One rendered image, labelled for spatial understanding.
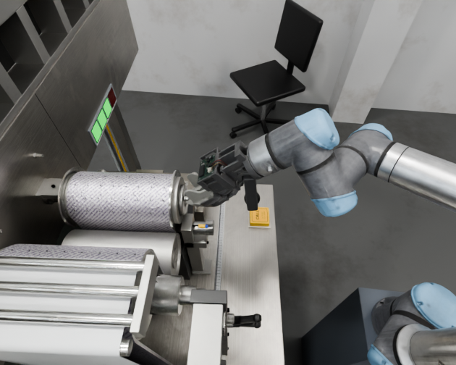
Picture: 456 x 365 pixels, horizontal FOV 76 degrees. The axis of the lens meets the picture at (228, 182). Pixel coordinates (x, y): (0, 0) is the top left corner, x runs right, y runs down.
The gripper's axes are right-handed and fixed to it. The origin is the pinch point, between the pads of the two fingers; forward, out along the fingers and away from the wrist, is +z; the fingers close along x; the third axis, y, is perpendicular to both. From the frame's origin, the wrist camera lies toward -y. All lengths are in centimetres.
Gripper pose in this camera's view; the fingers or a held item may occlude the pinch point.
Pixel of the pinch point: (193, 198)
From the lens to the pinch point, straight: 70.1
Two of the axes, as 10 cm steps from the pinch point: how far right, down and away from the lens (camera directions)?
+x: -0.4, 8.0, -6.0
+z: -7.7, 3.6, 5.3
